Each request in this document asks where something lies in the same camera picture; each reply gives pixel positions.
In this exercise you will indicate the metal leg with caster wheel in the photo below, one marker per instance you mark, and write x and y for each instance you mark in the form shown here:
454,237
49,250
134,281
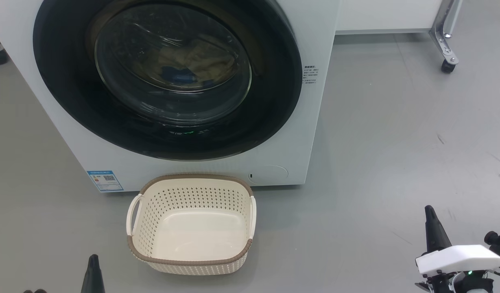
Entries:
443,40

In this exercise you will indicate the cream garment with blue trim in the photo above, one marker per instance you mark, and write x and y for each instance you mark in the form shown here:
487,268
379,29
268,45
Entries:
209,61

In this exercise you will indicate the cream perforated laundry basket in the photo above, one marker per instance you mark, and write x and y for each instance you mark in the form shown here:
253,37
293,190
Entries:
152,203

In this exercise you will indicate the white front-load washing machine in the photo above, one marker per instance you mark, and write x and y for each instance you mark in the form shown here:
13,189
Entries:
290,142

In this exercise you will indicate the black round glass washer door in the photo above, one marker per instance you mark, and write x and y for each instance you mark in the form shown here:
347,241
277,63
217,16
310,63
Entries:
66,97

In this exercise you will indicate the blue energy label sticker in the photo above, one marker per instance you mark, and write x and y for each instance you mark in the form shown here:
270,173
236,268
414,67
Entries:
105,181

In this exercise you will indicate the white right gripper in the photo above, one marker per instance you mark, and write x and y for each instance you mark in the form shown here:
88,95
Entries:
461,258

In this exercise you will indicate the round drain filter cover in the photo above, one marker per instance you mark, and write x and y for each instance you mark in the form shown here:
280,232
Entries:
270,174

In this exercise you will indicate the white furniture panel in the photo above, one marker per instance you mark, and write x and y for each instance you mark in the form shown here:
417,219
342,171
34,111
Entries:
388,14

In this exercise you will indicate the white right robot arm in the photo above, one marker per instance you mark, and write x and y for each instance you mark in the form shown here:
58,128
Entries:
473,283

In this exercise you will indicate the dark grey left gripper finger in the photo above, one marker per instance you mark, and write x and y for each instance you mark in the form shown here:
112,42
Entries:
94,280

